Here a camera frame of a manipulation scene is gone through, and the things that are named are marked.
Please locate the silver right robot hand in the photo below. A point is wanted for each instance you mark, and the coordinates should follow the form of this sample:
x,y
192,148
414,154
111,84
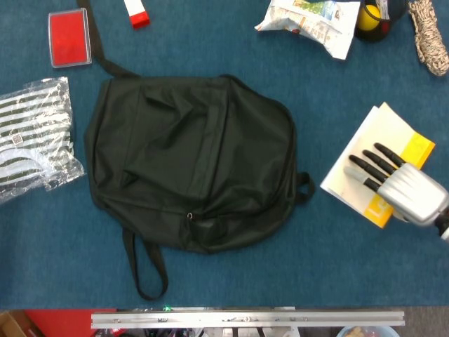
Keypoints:
x,y
410,193

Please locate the white book with yellow spine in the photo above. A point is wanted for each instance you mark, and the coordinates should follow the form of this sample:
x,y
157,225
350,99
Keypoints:
x,y
379,130

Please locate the black fabric backpack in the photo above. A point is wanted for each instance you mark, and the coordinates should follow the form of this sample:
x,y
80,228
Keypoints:
x,y
193,158

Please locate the light blue bucket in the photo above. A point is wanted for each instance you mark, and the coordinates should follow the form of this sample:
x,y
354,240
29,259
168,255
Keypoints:
x,y
368,331

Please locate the black mesh pen holder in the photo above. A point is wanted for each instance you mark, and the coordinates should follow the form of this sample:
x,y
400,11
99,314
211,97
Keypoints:
x,y
396,12

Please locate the red cap marker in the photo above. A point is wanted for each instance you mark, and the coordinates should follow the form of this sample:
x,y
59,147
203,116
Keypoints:
x,y
383,8

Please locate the white printed snack bag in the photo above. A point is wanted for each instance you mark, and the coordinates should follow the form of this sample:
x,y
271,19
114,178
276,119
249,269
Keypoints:
x,y
312,21

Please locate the red and white small box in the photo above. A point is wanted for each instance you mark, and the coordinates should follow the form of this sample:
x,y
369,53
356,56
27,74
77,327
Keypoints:
x,y
138,15

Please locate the red box under table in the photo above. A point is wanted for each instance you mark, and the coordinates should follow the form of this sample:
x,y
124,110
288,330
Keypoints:
x,y
63,321

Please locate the red ink pad clear case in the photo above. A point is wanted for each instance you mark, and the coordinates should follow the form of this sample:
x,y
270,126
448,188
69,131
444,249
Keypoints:
x,y
69,38

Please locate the striped garment in plastic bag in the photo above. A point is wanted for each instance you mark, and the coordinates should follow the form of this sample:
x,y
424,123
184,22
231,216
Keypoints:
x,y
31,133

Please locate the brown cardboard box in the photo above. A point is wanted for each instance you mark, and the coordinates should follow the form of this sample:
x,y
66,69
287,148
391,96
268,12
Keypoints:
x,y
12,326

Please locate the aluminium profile rail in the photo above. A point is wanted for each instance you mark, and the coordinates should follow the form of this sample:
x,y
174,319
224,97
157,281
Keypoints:
x,y
245,319

